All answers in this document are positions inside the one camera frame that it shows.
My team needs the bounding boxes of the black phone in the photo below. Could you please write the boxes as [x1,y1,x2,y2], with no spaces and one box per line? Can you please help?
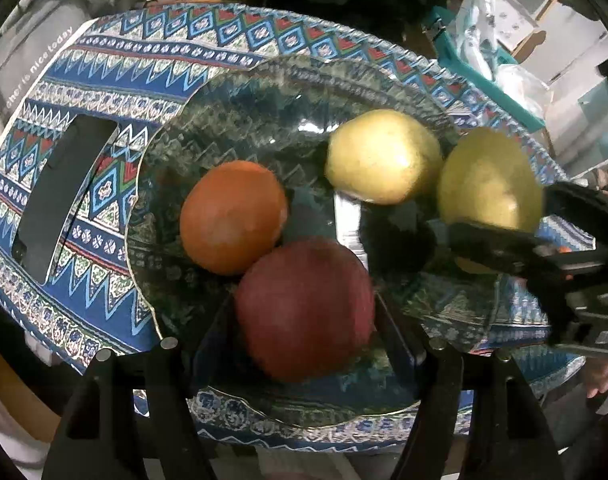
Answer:
[11,115,120,286]

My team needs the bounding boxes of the yellow pear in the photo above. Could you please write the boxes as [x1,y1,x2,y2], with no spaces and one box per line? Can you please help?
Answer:
[325,109,443,205]
[436,127,545,276]

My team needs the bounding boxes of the person's right hand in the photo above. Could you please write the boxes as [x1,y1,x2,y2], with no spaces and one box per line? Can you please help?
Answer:
[581,360,608,400]

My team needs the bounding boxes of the grey bag with lettering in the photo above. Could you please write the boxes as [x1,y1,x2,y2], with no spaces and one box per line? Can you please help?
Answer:
[0,0,155,126]

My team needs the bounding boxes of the clear plastic bags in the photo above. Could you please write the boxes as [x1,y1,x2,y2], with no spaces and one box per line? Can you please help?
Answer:
[494,62,550,111]

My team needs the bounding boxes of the large orange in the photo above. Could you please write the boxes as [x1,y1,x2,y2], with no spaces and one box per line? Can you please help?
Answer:
[180,161,289,276]

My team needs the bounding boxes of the teal plastic bin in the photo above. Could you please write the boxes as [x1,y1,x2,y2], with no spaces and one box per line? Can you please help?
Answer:
[424,7,545,131]

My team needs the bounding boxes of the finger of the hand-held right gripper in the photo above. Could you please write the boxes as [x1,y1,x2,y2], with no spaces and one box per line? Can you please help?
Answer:
[446,220,565,281]
[544,182,608,246]

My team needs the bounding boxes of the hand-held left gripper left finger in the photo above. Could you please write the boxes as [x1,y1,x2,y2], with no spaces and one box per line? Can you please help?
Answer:
[41,305,235,480]

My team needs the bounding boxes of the dark red apple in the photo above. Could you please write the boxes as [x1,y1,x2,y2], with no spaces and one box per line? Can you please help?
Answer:
[234,240,375,383]

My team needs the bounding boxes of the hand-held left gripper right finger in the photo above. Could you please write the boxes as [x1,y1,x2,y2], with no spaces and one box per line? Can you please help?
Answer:
[374,292,565,480]

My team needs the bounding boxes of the patterned blue tablecloth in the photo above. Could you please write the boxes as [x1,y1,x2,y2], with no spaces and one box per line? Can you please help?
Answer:
[0,4,597,453]

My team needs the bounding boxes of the glass bowl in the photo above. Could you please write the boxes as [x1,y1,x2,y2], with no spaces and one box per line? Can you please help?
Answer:
[126,55,550,431]

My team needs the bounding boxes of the white perforated box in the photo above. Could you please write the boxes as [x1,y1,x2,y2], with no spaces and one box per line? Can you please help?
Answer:
[489,0,550,56]

